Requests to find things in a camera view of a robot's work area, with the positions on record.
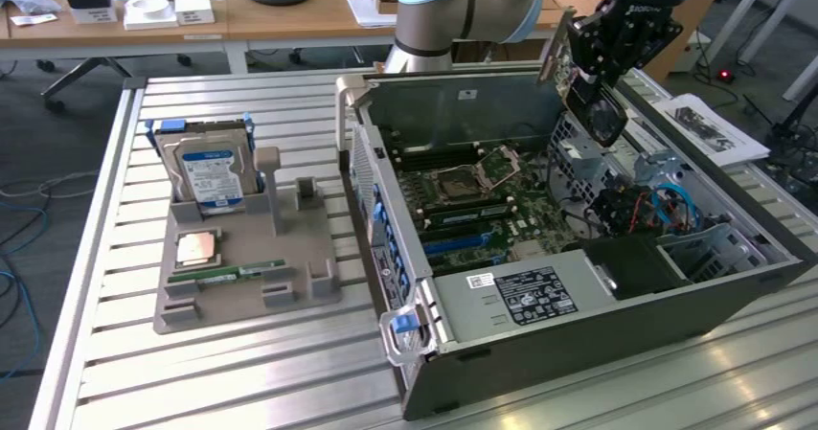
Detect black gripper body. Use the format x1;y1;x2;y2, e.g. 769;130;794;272
592;0;705;75

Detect graphics card with black cooler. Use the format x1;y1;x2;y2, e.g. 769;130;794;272
538;6;631;149

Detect printed paper sheets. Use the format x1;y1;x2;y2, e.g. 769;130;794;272
651;93;773;168

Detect black tripod stand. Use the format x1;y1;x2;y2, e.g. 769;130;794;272
741;58;818;185

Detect metal socket cover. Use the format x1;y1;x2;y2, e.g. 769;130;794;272
475;145;523;192

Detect black RAM slot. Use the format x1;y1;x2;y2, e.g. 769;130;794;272
394;142;479;159
399;154;482;171

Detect white paper stack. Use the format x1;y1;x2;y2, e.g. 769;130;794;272
347;0;402;28

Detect CPU socket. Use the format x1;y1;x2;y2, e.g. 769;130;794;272
434;166;494;206

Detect green motherboard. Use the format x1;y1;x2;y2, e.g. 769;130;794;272
382;127;595;278

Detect black RAM stick with sticker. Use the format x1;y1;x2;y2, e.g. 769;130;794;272
420;204;516;231

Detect wooden office desk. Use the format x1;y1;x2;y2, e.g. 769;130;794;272
227;0;580;75
0;0;231;62

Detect metal disk bay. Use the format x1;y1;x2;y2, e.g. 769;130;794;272
654;221;769;285

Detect blue expansion slot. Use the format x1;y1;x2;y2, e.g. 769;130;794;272
423;234;488;255

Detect grey power supply unit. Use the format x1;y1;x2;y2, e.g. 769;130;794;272
431;250;619;345

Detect small white box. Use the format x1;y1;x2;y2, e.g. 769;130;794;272
173;0;215;26

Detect open dark PC case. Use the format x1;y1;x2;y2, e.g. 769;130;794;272
336;63;807;421

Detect hard disk with blue label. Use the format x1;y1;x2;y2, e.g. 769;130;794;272
159;132;251;216

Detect blue disk caddy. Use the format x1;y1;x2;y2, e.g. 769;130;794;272
143;113;257;211

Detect grey parts rack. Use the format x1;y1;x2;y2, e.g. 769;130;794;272
152;146;347;336

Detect flat white box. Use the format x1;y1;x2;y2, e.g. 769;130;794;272
123;8;180;32

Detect white tape roll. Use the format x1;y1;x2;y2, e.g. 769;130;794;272
125;0;172;19

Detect green RAM stick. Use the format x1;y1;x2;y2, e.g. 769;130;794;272
169;260;288;283

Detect copper-toned CPU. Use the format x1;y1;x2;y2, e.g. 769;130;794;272
175;232;217;267

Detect white box with black lid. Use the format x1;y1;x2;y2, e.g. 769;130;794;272
65;0;119;24

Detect grey office chair base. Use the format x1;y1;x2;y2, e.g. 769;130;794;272
36;55;193;113

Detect white wall box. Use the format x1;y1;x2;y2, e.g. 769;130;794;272
667;41;703;79

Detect white table frame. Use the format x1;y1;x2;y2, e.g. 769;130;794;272
702;0;818;103

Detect blue wire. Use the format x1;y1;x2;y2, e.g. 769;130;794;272
654;183;705;235

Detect red wire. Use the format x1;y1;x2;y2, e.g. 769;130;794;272
628;190;648;233

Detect white floor cable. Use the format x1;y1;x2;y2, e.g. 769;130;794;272
0;170;99;200

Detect blue floor cable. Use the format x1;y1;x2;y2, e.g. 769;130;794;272
0;199;49;381

